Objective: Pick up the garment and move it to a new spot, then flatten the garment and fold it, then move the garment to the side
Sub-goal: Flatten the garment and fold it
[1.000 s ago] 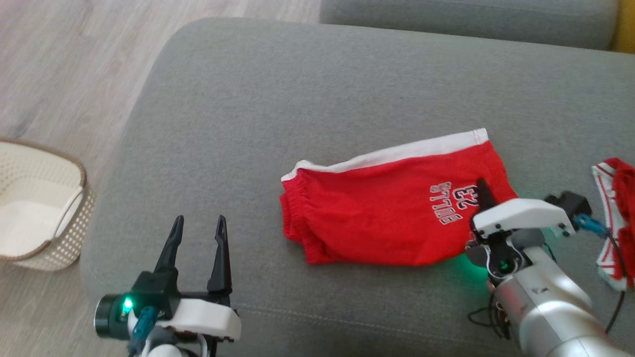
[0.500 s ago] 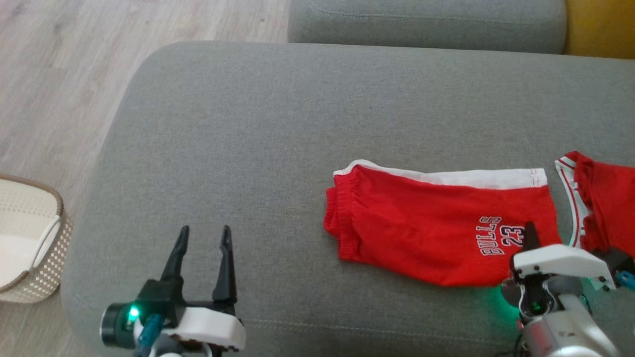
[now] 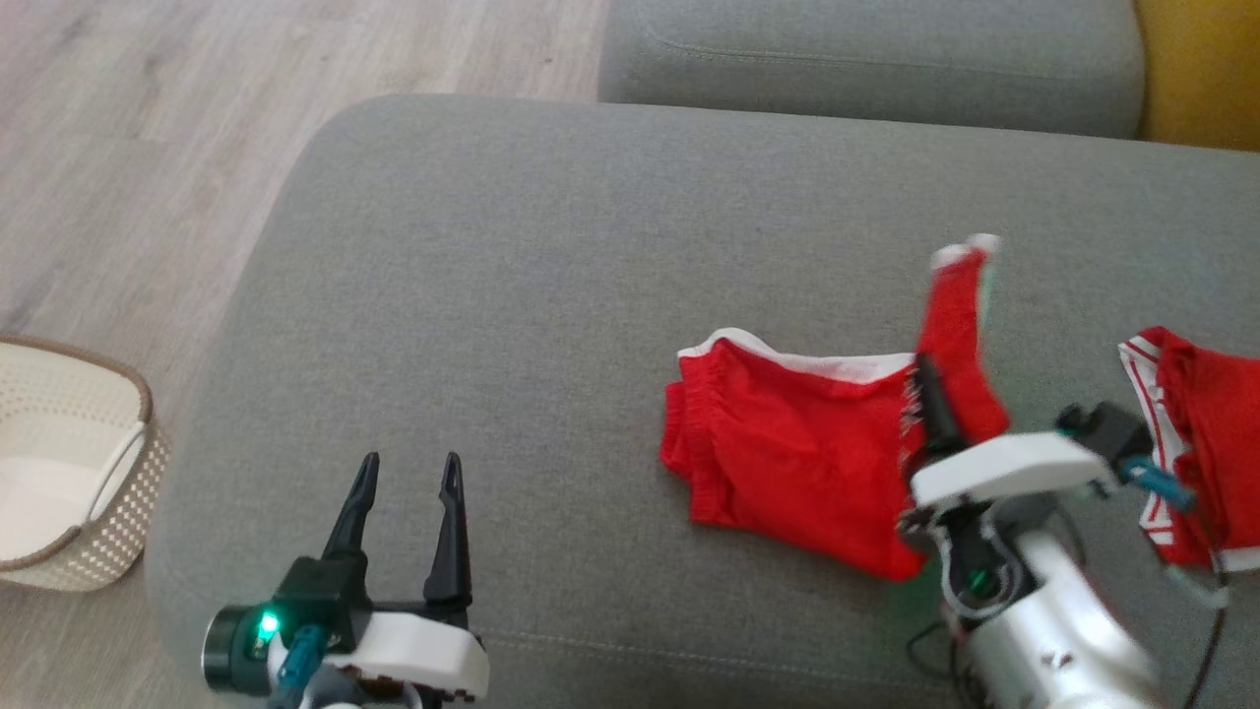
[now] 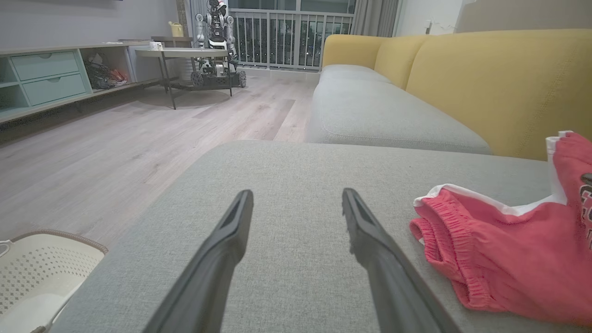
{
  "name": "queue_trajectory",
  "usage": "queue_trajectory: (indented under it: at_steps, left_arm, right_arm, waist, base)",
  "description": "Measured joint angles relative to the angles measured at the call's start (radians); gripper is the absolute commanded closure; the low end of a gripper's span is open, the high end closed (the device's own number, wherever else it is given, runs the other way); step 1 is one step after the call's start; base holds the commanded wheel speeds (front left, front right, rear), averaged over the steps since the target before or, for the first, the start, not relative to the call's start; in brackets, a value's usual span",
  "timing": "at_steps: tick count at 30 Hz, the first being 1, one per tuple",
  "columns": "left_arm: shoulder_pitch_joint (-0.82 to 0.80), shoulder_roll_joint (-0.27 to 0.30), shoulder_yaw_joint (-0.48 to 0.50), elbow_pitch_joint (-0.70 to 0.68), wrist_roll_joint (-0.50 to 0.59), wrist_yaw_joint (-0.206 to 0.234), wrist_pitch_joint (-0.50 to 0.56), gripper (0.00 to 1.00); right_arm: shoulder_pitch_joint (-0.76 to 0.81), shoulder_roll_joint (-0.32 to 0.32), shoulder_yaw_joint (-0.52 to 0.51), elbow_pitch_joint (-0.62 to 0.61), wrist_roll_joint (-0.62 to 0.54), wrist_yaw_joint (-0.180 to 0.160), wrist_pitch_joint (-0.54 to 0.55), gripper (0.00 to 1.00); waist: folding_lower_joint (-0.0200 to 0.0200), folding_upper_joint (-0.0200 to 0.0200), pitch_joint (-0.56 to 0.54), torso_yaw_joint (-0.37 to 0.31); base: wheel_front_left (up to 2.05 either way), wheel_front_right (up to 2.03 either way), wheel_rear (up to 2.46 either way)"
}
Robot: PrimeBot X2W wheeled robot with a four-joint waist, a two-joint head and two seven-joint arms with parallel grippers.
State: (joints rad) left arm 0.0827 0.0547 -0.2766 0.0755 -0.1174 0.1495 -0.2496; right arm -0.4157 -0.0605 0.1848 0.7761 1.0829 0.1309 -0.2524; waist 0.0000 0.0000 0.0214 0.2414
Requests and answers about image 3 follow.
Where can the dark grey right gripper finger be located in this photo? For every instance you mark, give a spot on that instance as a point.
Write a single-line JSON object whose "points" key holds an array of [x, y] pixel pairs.
{"points": [[937, 414]]}

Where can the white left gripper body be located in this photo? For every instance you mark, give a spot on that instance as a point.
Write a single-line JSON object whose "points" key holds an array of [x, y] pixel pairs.
{"points": [[423, 650]]}

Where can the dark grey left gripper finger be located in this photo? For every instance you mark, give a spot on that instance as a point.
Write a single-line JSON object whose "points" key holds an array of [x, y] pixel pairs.
{"points": [[453, 551], [352, 522]]}

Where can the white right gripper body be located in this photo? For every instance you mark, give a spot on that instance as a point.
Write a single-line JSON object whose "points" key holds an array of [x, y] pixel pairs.
{"points": [[1014, 465]]}

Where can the red shorts with white stripe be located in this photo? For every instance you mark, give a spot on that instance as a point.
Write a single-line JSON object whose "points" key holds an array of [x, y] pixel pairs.
{"points": [[787, 443]]}

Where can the red Bulls basketball jersey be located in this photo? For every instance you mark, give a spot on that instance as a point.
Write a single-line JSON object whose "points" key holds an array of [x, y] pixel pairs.
{"points": [[1221, 423]]}

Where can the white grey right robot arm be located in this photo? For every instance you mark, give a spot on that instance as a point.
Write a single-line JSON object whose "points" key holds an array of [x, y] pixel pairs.
{"points": [[1053, 630]]}

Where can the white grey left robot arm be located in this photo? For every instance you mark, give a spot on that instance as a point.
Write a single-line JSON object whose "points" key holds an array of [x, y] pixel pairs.
{"points": [[231, 650]]}

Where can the grey sofa seat cushion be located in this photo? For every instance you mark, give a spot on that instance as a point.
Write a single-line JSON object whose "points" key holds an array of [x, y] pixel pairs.
{"points": [[541, 295]]}

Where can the beige woven laundry basket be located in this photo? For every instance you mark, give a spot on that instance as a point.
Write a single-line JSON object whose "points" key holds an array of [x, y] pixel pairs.
{"points": [[59, 473]]}

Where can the grey sofa back cushion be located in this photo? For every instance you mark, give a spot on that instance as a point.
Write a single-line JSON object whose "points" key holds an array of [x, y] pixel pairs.
{"points": [[866, 59]]}

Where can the yellow sofa cushion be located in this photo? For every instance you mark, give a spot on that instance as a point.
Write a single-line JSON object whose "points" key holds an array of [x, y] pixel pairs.
{"points": [[1206, 69]]}

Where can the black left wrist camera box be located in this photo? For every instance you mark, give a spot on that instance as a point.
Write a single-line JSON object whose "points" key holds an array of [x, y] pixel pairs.
{"points": [[320, 591]]}

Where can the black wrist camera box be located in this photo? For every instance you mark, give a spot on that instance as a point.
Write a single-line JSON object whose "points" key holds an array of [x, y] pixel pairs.
{"points": [[320, 591], [1107, 431]]}

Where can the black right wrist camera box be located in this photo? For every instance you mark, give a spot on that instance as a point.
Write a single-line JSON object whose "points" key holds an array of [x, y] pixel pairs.
{"points": [[1107, 431]]}

